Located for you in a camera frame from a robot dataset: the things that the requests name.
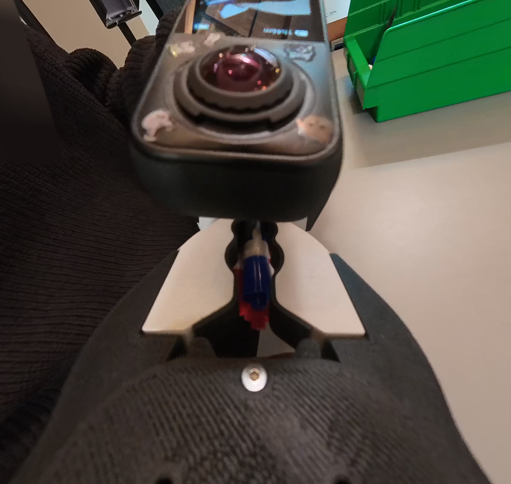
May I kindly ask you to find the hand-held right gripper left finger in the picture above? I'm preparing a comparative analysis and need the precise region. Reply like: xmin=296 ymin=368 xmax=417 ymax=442
xmin=142 ymin=221 xmax=240 ymax=335

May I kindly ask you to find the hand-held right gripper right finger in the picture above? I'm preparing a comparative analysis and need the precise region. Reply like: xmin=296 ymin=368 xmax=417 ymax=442
xmin=275 ymin=222 xmax=366 ymax=337

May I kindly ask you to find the blue dry erase marker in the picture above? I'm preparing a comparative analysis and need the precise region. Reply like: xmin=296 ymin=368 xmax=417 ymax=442
xmin=240 ymin=222 xmax=274 ymax=306

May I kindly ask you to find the green plastic box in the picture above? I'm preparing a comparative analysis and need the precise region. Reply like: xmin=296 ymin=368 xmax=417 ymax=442
xmin=343 ymin=0 xmax=511 ymax=123

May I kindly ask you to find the black aluminium frame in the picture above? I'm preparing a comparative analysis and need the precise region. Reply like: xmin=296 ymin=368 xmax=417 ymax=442
xmin=74 ymin=0 xmax=141 ymax=28

